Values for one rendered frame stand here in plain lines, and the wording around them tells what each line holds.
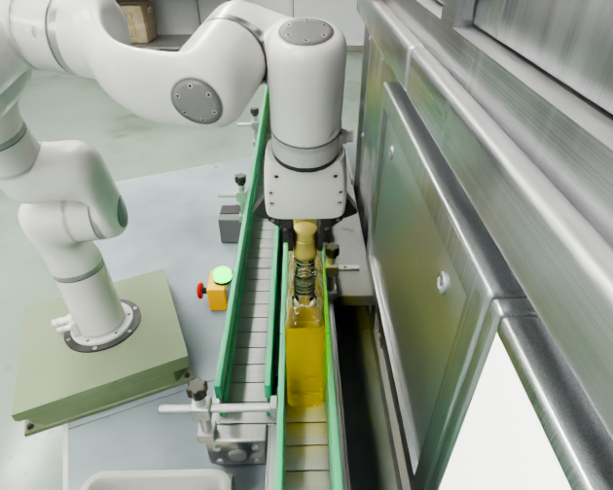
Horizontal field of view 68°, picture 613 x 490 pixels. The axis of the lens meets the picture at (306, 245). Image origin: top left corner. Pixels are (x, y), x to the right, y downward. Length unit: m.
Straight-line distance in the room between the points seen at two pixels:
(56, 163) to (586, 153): 0.69
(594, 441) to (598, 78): 0.20
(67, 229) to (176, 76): 0.51
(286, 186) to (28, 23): 0.30
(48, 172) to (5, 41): 0.27
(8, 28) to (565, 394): 0.56
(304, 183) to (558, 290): 0.32
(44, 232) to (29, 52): 0.40
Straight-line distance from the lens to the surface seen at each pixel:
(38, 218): 0.89
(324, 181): 0.52
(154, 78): 0.43
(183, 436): 0.93
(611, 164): 0.28
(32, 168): 0.80
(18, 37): 0.57
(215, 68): 0.41
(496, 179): 0.34
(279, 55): 0.43
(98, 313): 0.99
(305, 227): 0.63
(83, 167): 0.78
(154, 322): 1.03
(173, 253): 1.32
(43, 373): 1.03
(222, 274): 1.06
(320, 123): 0.46
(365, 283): 0.98
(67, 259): 0.92
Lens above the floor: 1.53
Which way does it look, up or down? 37 degrees down
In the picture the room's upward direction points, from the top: straight up
